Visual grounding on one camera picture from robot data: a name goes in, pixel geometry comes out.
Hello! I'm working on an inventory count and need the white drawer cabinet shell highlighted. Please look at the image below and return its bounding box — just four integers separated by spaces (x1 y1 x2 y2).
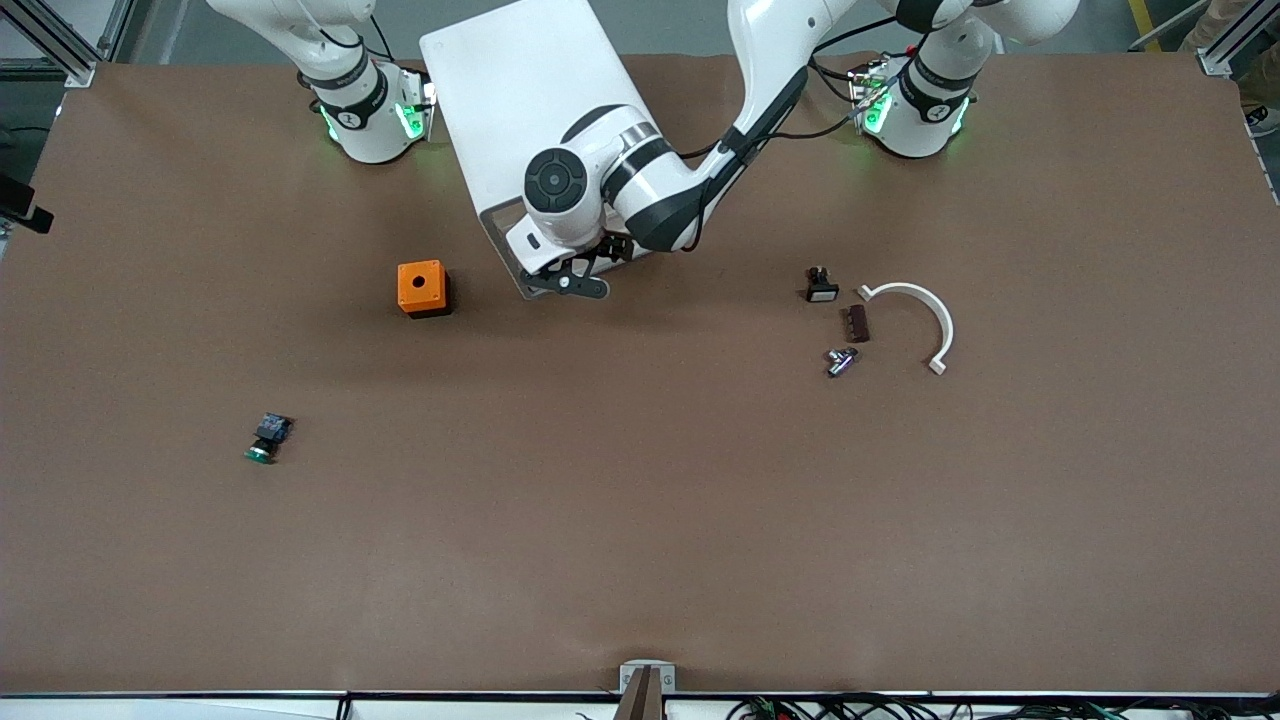
418 0 669 301

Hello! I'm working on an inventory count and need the green push button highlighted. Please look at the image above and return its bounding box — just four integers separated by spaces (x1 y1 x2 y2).
244 412 293 465

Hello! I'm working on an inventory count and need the orange box with hole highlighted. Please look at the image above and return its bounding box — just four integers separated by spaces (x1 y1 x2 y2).
397 260 452 320

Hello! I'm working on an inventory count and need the white semicircular clamp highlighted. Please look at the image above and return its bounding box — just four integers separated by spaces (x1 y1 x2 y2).
857 282 955 376

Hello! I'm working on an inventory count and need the person in beige trousers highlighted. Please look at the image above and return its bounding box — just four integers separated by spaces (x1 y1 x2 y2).
1185 0 1280 136

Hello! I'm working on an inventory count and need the aluminium frame profile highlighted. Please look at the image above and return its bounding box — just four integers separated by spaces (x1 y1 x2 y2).
0 0 101 89
95 0 138 63
1198 0 1280 79

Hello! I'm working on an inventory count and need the grey metal mounting bracket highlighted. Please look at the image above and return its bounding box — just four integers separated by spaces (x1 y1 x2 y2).
619 660 677 695

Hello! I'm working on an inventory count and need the brown camera post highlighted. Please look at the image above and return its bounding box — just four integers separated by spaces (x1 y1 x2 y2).
612 667 666 720

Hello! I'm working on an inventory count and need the black cable bundle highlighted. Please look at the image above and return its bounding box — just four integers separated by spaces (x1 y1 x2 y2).
725 693 1280 720

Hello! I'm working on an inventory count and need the white table edge rail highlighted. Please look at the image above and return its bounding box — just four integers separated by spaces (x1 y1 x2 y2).
0 693 1280 720

